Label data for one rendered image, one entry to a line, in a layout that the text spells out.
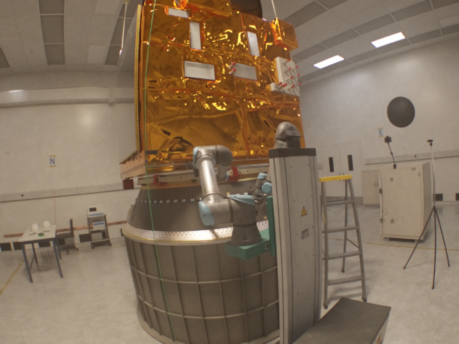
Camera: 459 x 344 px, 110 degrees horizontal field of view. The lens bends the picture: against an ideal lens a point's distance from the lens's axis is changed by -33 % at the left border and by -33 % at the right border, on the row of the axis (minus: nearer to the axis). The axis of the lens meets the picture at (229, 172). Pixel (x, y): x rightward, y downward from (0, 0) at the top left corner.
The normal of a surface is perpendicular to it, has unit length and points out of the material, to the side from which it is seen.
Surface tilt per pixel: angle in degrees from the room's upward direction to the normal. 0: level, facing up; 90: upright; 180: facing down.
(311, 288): 90
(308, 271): 90
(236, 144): 88
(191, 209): 62
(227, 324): 90
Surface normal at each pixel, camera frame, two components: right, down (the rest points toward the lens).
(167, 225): -0.32, -0.44
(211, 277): 0.01, 0.00
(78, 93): 0.56, -0.06
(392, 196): -0.82, 0.08
